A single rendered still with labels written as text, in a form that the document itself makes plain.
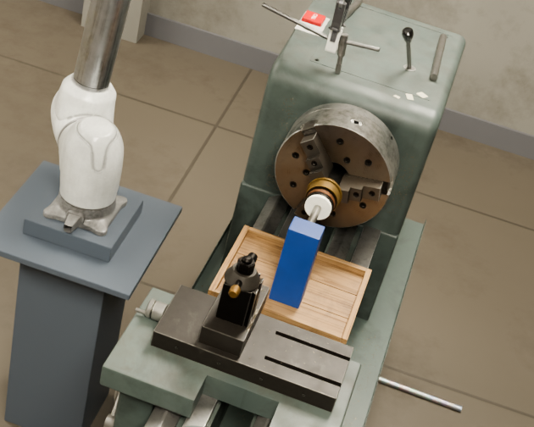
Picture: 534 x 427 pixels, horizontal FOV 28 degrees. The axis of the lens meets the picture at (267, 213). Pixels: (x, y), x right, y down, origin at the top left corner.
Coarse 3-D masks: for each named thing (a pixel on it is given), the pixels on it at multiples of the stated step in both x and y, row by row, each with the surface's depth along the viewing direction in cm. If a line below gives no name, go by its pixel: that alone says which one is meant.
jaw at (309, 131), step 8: (304, 128) 276; (312, 128) 274; (304, 136) 274; (312, 136) 272; (304, 144) 272; (312, 144) 271; (320, 144) 274; (312, 152) 273; (320, 152) 272; (312, 160) 271; (320, 160) 271; (328, 160) 276; (312, 168) 273; (320, 168) 272; (328, 168) 274; (312, 176) 272; (320, 176) 271
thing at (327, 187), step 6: (312, 180) 272; (318, 180) 271; (324, 180) 270; (330, 180) 270; (312, 186) 269; (318, 186) 268; (324, 186) 268; (330, 186) 269; (336, 186) 270; (312, 192) 267; (318, 192) 266; (324, 192) 266; (330, 192) 268; (336, 192) 269; (306, 198) 268; (330, 198) 266; (336, 198) 269; (336, 204) 270
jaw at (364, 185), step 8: (344, 176) 277; (352, 176) 277; (344, 184) 274; (352, 184) 274; (360, 184) 274; (368, 184) 274; (376, 184) 275; (384, 184) 276; (344, 192) 271; (352, 192) 273; (360, 192) 272; (368, 192) 274; (376, 192) 274; (384, 192) 278; (344, 200) 273; (352, 200) 274; (360, 200) 274; (376, 200) 275
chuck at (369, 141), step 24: (312, 120) 276; (336, 120) 273; (360, 120) 275; (288, 144) 278; (336, 144) 274; (360, 144) 272; (384, 144) 275; (288, 168) 282; (360, 168) 276; (384, 168) 274; (288, 192) 286; (336, 216) 286; (360, 216) 284
